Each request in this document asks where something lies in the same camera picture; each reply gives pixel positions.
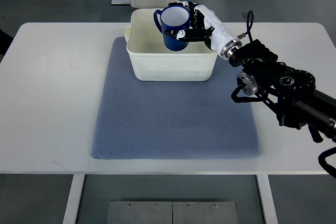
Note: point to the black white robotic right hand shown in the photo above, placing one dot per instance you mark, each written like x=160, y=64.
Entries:
x=205, y=26

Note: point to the blue enamel mug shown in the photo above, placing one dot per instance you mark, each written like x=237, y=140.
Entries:
x=171, y=23

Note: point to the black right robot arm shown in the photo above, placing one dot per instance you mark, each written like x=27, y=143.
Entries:
x=290, y=93

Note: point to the white plastic box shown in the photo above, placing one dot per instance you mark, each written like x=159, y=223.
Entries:
x=152, y=61

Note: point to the small grey floor cover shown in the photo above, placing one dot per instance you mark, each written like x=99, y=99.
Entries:
x=245, y=14

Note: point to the blue textured mat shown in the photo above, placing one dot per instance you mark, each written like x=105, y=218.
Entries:
x=171, y=120

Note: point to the right white table leg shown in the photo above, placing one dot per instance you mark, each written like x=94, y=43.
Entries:
x=267, y=201

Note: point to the white table leg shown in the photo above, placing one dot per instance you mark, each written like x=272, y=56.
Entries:
x=74, y=199
x=267, y=201

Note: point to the metal floor plate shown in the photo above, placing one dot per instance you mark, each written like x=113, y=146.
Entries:
x=172, y=212

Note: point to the left white table leg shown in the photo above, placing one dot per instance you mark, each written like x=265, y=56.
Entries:
x=74, y=199

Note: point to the grey column base plate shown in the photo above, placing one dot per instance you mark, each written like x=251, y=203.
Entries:
x=127, y=2

